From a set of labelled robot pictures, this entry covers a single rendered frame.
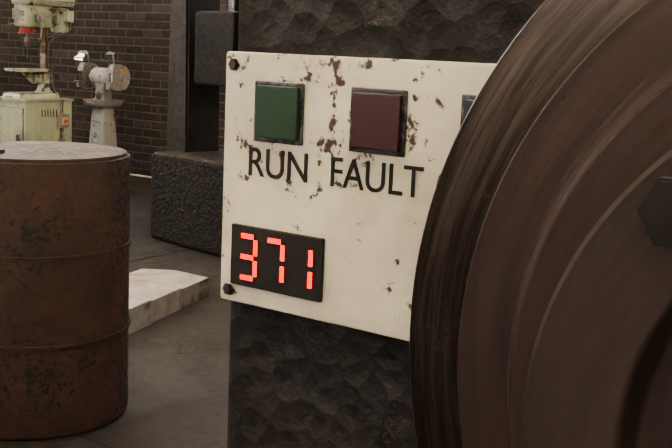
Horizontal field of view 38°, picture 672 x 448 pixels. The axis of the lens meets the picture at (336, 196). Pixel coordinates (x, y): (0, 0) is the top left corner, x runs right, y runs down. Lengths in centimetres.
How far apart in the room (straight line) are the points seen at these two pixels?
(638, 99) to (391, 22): 29
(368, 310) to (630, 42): 31
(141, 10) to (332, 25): 861
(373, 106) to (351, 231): 9
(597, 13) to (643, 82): 4
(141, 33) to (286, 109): 861
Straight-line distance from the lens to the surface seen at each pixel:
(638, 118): 39
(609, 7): 43
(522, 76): 44
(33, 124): 848
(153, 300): 451
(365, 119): 63
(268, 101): 68
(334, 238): 66
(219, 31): 603
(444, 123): 61
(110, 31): 956
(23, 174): 308
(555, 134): 42
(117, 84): 897
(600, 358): 35
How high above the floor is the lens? 124
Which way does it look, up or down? 8 degrees down
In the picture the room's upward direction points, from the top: 2 degrees clockwise
